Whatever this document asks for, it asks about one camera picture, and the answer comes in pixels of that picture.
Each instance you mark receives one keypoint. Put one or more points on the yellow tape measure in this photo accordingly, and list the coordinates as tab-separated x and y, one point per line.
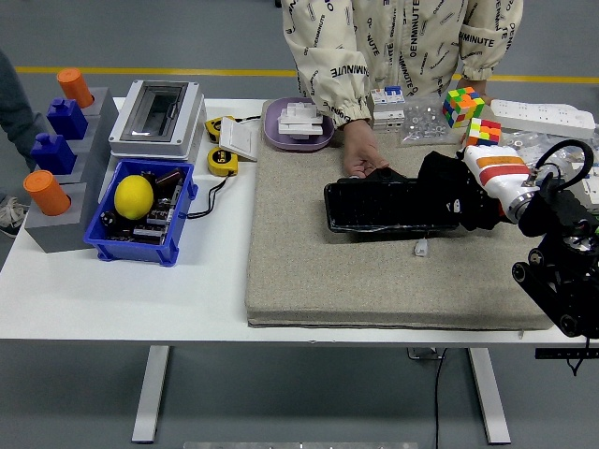
213	128
220	161

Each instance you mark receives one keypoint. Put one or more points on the person's left forearm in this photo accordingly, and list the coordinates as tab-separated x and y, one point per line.
486	47

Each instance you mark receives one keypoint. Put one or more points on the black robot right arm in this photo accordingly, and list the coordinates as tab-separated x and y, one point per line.
561	280

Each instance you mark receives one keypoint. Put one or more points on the person's right forearm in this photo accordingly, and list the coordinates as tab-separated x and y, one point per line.
332	79

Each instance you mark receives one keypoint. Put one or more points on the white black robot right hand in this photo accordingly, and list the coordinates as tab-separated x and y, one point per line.
501	173

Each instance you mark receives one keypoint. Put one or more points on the orange cylinder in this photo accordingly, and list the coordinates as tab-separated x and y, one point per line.
75	86
46	192

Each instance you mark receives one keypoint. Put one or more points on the white wall switch plate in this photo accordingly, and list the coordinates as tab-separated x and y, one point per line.
238	140

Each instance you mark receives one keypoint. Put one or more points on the grey stepped block holder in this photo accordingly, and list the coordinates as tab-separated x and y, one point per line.
56	238

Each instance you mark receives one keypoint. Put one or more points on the black table control box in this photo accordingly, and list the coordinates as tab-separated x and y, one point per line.
561	354

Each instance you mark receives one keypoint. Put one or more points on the colourful puzzle cube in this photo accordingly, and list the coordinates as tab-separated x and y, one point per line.
482	135
463	106

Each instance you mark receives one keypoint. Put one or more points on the purple tray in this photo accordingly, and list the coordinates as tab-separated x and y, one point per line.
273	133

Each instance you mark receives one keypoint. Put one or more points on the white switch parts stack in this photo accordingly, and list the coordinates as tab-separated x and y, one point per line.
299	119

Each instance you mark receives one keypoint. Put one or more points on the person's right hand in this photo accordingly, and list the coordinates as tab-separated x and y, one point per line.
361	149

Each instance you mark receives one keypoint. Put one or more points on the clear bags of washers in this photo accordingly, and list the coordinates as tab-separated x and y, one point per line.
526	140

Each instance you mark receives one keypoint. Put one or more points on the black rag with red tag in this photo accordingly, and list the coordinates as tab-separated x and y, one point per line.
440	182

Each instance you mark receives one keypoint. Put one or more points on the person's left hand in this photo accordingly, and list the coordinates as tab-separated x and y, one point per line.
477	85

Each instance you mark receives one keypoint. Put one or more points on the blue block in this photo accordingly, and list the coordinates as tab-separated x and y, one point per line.
53	154
67	119

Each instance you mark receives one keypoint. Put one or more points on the white blue circuit breaker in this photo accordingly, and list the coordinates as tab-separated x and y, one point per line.
388	98

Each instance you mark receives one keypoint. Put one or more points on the clear bag of nuts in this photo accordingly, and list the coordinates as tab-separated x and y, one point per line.
421	124

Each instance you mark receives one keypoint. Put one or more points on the person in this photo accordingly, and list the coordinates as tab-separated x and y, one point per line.
11	107
398	37

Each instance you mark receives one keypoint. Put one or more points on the yellow lemon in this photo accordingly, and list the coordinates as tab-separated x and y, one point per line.
134	196

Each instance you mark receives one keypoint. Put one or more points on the white power strip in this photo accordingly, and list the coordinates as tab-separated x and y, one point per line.
538	114

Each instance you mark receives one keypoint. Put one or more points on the grey-brown mat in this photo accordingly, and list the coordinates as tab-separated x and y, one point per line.
327	280

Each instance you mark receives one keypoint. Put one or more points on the white table leg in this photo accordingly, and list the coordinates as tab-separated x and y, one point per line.
150	393
490	397

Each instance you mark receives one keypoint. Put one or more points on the grey electrical enclosure box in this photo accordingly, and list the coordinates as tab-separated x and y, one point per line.
159	112

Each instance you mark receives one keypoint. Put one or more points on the blue plastic bin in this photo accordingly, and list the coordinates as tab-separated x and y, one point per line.
135	252

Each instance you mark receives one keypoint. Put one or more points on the metal bracket under table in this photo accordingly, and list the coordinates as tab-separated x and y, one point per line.
423	354

